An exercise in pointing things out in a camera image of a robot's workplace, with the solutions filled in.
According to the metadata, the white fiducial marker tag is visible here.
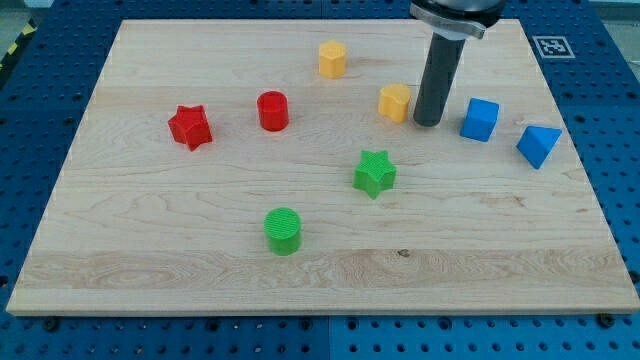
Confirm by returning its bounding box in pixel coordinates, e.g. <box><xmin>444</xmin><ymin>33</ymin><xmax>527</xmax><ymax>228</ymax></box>
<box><xmin>533</xmin><ymin>36</ymin><xmax>575</xmax><ymax>59</ymax></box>

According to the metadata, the red star block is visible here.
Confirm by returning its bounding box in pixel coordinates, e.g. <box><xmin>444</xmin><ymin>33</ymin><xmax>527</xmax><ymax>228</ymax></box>
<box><xmin>168</xmin><ymin>105</ymin><xmax>213</xmax><ymax>151</ymax></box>

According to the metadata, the blue cube block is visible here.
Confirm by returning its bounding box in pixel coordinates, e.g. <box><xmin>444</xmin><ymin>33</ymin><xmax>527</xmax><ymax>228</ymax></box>
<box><xmin>460</xmin><ymin>98</ymin><xmax>500</xmax><ymax>142</ymax></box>

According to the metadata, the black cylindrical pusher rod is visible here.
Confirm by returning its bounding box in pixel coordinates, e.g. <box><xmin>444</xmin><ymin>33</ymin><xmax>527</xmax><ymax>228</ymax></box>
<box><xmin>413</xmin><ymin>33</ymin><xmax>465</xmax><ymax>127</ymax></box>

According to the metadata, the green star block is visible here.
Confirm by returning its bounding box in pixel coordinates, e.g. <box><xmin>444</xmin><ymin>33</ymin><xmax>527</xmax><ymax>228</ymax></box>
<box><xmin>353</xmin><ymin>150</ymin><xmax>397</xmax><ymax>199</ymax></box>

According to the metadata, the light wooden board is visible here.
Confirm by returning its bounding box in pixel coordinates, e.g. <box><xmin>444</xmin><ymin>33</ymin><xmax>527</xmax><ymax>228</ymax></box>
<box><xmin>7</xmin><ymin>20</ymin><xmax>639</xmax><ymax>316</ymax></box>

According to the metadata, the yellow hexagon block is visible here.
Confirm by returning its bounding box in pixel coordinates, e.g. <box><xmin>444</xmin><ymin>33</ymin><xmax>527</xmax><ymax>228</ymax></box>
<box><xmin>318</xmin><ymin>40</ymin><xmax>347</xmax><ymax>79</ymax></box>

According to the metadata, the red cylinder block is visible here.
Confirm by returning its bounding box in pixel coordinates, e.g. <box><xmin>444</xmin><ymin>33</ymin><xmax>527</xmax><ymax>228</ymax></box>
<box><xmin>256</xmin><ymin>91</ymin><xmax>289</xmax><ymax>132</ymax></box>

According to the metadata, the yellow heart block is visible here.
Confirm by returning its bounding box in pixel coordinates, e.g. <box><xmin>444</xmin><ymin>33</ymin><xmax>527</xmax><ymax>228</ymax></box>
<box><xmin>378</xmin><ymin>83</ymin><xmax>411</xmax><ymax>123</ymax></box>

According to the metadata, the blue triangle block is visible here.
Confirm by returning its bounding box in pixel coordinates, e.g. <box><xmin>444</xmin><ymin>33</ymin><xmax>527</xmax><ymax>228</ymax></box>
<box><xmin>516</xmin><ymin>126</ymin><xmax>562</xmax><ymax>169</ymax></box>

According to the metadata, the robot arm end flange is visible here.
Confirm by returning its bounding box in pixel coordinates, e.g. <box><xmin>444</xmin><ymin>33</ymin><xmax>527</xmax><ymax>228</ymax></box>
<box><xmin>409</xmin><ymin>0</ymin><xmax>506</xmax><ymax>40</ymax></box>

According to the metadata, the green cylinder block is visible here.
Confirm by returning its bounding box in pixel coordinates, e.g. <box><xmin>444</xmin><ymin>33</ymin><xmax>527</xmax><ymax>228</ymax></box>
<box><xmin>264</xmin><ymin>207</ymin><xmax>302</xmax><ymax>256</ymax></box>

